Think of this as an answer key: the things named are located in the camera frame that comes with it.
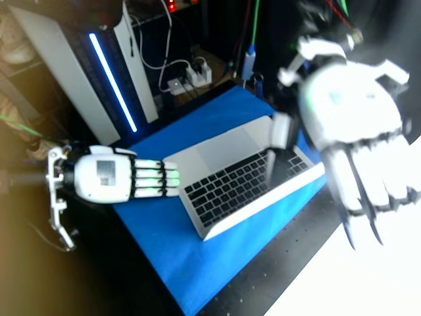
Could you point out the blue table cloth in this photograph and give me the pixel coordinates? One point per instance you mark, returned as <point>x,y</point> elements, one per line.
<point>184,263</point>

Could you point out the white charger block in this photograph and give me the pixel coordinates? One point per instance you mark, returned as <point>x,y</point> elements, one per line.
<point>176,86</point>

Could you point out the silver laptop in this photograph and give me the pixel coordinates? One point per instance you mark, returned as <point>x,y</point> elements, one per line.
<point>230,145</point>

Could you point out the white tower with blue light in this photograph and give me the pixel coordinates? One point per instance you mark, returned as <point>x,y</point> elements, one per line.
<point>59,75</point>

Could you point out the white power strip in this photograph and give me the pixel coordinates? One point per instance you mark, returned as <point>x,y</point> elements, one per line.
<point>199,72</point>

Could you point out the white and blue adapter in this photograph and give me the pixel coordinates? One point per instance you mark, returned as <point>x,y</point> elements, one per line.
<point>250,61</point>

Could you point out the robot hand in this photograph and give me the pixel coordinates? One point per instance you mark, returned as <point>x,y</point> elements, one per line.
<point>352,105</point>
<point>98,174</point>

